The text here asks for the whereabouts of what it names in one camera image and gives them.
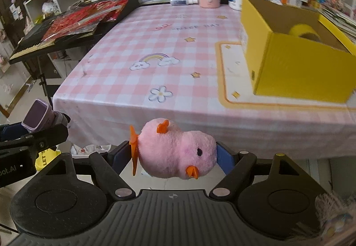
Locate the yellow-edged desk mat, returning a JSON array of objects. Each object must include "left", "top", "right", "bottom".
[{"left": 215, "top": 41, "right": 356, "bottom": 109}]

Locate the yellow tape roll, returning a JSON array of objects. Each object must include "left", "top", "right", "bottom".
[{"left": 288, "top": 23, "right": 320, "bottom": 41}]

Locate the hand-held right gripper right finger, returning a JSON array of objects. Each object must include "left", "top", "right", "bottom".
[{"left": 208, "top": 141, "right": 304, "bottom": 200}]

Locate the black electronic keyboard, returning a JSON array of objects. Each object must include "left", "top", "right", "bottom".
[{"left": 8, "top": 0, "right": 141, "bottom": 65}]

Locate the pink chick plush toy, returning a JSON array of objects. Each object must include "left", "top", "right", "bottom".
[{"left": 129, "top": 118, "right": 218, "bottom": 180}]

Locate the black keyboard stand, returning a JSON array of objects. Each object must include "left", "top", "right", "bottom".
[{"left": 36, "top": 56, "right": 71, "bottom": 124}]

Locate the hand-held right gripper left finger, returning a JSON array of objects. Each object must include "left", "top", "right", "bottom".
[{"left": 53, "top": 141, "right": 134, "bottom": 202}]

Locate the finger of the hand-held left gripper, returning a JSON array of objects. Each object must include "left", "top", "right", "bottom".
[
  {"left": 0, "top": 122, "right": 29, "bottom": 141},
  {"left": 0, "top": 124, "right": 69, "bottom": 152}
]

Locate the stack of papers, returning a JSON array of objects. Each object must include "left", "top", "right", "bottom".
[{"left": 317, "top": 7, "right": 356, "bottom": 38}]

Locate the purple grey toy truck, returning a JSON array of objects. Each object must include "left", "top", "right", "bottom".
[{"left": 22, "top": 98, "right": 70, "bottom": 132}]

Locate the red foil packet bundle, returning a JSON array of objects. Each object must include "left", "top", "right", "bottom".
[{"left": 42, "top": 0, "right": 130, "bottom": 42}]

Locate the white plastic bag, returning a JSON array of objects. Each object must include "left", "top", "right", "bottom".
[{"left": 71, "top": 144, "right": 112, "bottom": 156}]

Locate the yellow plastic bag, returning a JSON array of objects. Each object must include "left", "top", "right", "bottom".
[{"left": 36, "top": 148, "right": 62, "bottom": 172}]

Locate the yellow cardboard box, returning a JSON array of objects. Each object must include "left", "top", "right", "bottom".
[{"left": 240, "top": 0, "right": 356, "bottom": 104}]

